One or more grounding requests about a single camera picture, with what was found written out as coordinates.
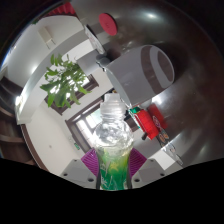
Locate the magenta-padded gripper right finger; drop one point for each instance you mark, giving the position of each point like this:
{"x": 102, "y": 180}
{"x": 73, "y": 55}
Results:
{"x": 148, "y": 171}

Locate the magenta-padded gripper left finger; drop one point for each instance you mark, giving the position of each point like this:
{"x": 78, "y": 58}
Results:
{"x": 78, "y": 172}

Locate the clear bottle with green label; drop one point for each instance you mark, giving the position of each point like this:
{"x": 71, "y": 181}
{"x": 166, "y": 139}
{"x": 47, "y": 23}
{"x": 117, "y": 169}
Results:
{"x": 112, "y": 150}

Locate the green exit sign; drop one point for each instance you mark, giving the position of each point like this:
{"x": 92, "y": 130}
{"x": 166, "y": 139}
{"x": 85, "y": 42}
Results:
{"x": 76, "y": 146}

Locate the dark wooden glazed door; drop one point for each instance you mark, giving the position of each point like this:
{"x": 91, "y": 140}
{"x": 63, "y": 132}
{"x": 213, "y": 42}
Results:
{"x": 83, "y": 128}

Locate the red plastic box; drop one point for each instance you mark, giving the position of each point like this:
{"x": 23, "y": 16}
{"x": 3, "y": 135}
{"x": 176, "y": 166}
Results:
{"x": 146, "y": 125}

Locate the dark framed window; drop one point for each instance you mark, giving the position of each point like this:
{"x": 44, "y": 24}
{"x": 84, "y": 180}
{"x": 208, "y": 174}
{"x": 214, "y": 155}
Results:
{"x": 83, "y": 93}

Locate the leafy plant in white pot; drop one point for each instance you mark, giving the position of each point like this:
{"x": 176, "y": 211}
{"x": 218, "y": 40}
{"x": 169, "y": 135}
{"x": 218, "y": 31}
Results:
{"x": 63, "y": 81}

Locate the magazine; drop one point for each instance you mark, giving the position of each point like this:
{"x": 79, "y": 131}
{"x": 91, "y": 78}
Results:
{"x": 95, "y": 39}

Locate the flat round red coaster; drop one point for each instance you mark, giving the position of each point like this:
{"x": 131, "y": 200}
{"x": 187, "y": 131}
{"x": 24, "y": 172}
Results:
{"x": 108, "y": 24}

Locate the red carpeted staircase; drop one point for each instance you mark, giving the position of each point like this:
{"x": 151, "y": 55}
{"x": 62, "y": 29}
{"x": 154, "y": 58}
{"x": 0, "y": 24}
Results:
{"x": 63, "y": 9}

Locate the white wall heater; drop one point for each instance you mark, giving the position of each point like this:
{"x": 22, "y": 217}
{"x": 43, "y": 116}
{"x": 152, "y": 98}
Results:
{"x": 46, "y": 37}

